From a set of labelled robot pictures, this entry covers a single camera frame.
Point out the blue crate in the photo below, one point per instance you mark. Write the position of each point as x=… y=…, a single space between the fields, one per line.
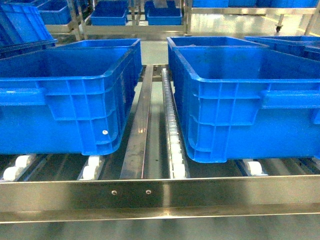
x=66 y=101
x=301 y=46
x=246 y=103

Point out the blue crate front right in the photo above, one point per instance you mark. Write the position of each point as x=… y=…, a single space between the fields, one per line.
x=246 y=103

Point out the far small blue bin right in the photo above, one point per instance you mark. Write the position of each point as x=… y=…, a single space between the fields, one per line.
x=163 y=16

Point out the right stainless steel shelf rack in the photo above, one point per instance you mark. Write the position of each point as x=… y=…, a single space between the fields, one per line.
x=151 y=177

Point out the small blue bin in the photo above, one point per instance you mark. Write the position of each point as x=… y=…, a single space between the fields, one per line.
x=110 y=13
x=163 y=16

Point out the blue crate far right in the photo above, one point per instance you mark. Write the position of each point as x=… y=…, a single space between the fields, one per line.
x=301 y=46

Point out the far small blue bin left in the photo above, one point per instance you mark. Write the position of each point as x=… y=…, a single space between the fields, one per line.
x=110 y=13

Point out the blue crate front left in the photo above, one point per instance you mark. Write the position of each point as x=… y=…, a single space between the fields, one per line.
x=66 y=101

